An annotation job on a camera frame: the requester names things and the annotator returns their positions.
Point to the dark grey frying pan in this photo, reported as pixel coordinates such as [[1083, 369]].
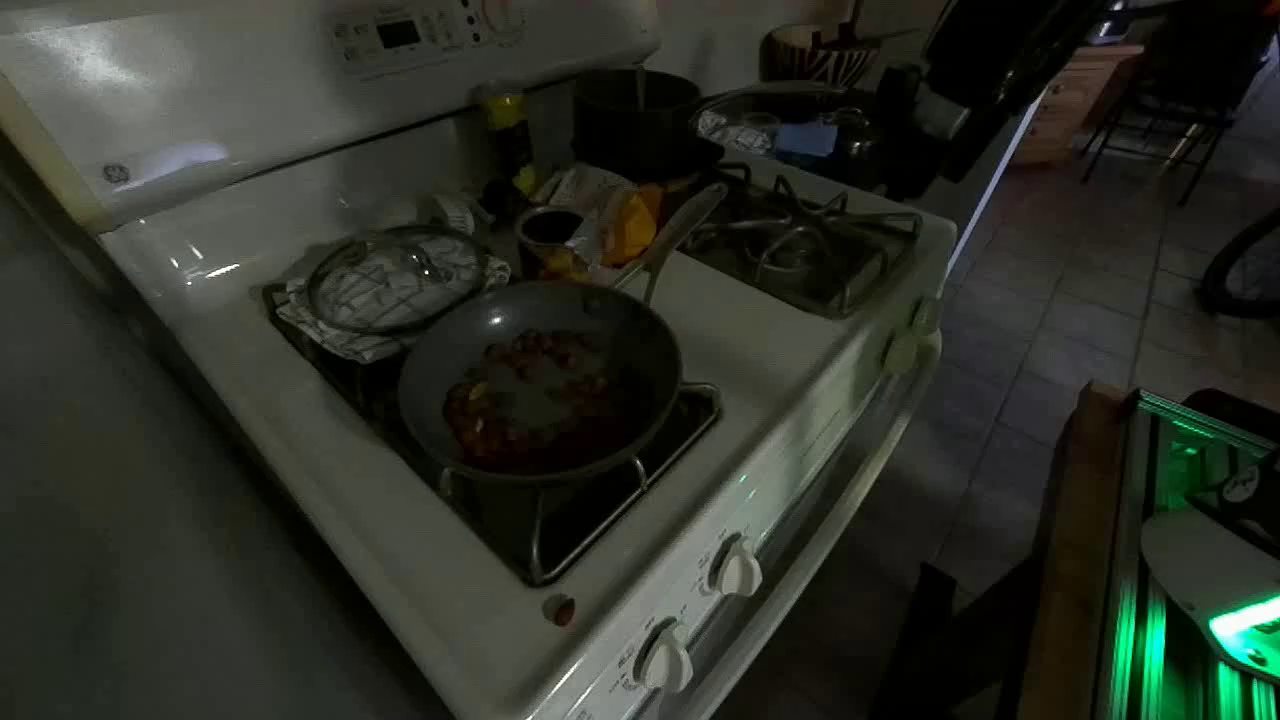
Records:
[[560, 332]]

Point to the black cooking pot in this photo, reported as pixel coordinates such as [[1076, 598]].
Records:
[[636, 122]]

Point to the round glass pot lid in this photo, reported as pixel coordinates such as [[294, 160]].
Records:
[[392, 276]]

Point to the dark bottle with yellow cap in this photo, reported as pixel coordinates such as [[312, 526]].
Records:
[[507, 134]]

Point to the white GE gas stove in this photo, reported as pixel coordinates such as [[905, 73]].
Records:
[[243, 452]]

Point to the orange plastic toy object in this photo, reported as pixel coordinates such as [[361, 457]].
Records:
[[631, 225]]

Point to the red cooked food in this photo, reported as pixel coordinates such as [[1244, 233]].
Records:
[[535, 401]]

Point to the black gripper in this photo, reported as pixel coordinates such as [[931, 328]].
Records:
[[916, 134]]

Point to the small dark round cup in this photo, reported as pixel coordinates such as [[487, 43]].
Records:
[[549, 230]]

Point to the robot cart with green lights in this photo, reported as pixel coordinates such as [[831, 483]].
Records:
[[1187, 574]]

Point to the white stove control knob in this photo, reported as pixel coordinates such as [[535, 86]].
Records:
[[733, 570], [908, 350], [663, 659]]

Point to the brown wooden cabinet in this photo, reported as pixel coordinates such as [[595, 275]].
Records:
[[1083, 105]]

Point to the dark chair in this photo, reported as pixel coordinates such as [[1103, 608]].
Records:
[[1180, 82]]

